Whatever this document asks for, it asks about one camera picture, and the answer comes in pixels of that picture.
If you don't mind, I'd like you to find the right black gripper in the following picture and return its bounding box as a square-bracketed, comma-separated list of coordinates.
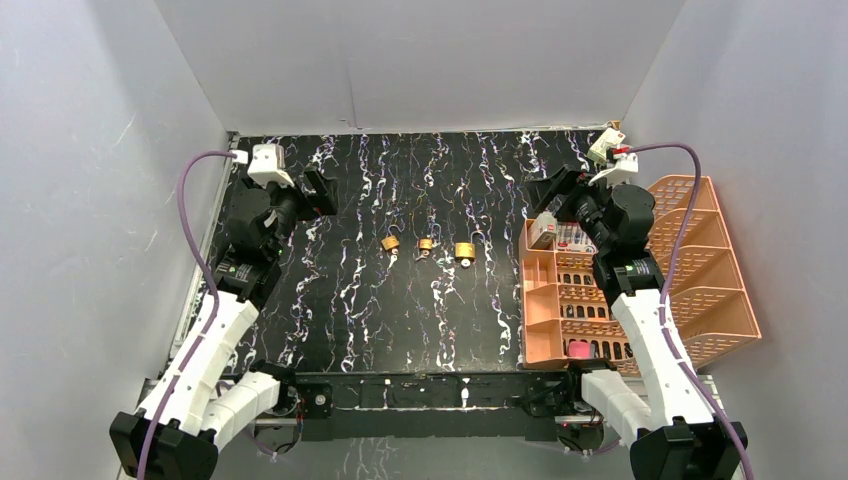
[524, 165, 622, 252]

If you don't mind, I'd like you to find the small brass padlock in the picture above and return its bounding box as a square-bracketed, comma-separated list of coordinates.
[415, 224, 441, 262]
[381, 224, 400, 255]

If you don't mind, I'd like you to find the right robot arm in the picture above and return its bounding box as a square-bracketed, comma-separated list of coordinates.
[526, 167, 753, 479]

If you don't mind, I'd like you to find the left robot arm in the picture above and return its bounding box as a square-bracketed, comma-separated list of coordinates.
[109, 167, 338, 479]

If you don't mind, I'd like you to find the white red eraser box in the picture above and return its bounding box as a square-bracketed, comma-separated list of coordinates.
[528, 211, 558, 250]

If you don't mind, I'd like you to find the colored marker pack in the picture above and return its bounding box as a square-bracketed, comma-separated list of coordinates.
[554, 222, 597, 255]

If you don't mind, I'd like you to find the white box in corner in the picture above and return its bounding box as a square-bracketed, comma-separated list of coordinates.
[586, 127, 626, 165]

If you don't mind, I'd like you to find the orange desk organizer tray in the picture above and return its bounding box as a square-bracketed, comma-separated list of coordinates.
[519, 220, 633, 370]

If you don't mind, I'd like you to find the pink eraser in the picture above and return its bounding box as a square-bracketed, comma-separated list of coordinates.
[566, 340, 595, 360]

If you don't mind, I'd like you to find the orange mesh file rack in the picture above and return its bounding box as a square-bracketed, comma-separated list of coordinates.
[648, 175, 762, 368]

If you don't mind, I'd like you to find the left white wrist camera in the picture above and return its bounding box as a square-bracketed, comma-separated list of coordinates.
[247, 143, 294, 188]

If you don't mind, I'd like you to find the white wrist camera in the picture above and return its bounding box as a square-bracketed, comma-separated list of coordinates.
[247, 143, 294, 188]
[588, 146, 639, 186]

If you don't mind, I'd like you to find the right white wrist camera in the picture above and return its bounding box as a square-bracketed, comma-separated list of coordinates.
[588, 146, 639, 186]

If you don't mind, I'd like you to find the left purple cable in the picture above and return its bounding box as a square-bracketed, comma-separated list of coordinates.
[135, 149, 250, 480]

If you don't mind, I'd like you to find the purple cable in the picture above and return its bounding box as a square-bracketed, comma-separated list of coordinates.
[625, 142, 757, 480]
[135, 149, 250, 480]

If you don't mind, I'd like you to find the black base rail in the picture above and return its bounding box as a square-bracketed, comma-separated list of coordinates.
[296, 370, 578, 441]

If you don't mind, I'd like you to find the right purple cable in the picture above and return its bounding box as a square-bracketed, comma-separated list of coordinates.
[625, 142, 757, 480]

